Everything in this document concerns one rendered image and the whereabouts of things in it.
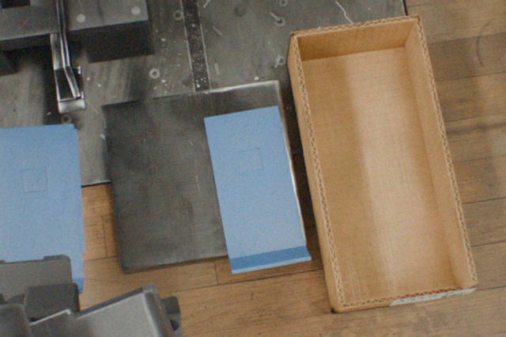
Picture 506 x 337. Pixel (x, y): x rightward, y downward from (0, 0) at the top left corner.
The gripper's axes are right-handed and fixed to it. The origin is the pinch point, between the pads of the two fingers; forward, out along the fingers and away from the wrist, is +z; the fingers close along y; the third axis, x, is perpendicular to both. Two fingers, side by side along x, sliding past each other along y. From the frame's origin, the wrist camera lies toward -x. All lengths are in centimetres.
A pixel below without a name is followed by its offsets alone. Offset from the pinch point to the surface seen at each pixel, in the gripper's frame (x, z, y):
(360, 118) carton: -30.5, 14.1, 9.5
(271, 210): -20.7, 9.3, 2.4
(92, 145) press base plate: -5.0, 16.8, 8.3
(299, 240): -22.9, 7.7, -0.1
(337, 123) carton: -28.2, 14.1, 9.1
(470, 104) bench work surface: -41.3, 13.8, 10.1
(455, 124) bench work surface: -39.5, 13.1, 8.4
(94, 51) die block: -5.9, 18.0, 17.0
